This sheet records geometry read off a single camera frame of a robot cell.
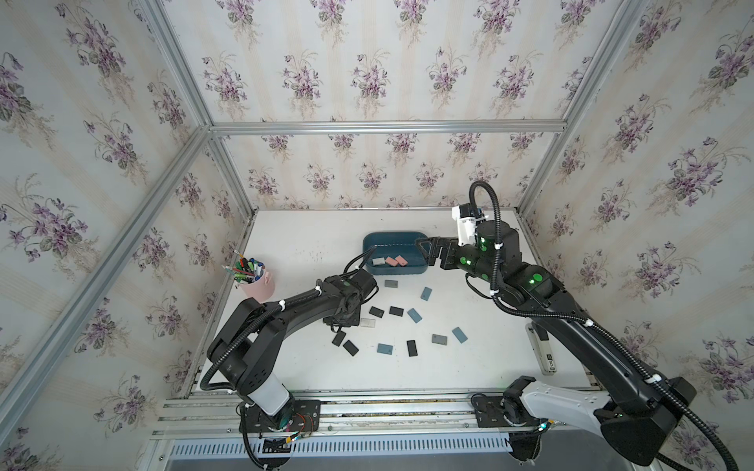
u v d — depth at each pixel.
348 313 0.66
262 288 0.92
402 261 1.03
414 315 0.91
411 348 0.84
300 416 0.72
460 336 0.88
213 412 0.75
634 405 0.39
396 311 0.93
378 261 1.03
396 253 1.04
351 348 0.84
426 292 0.97
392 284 0.98
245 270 0.90
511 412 0.66
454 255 0.60
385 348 0.84
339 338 0.86
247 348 0.44
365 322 0.91
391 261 1.04
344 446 0.76
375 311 0.93
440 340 0.86
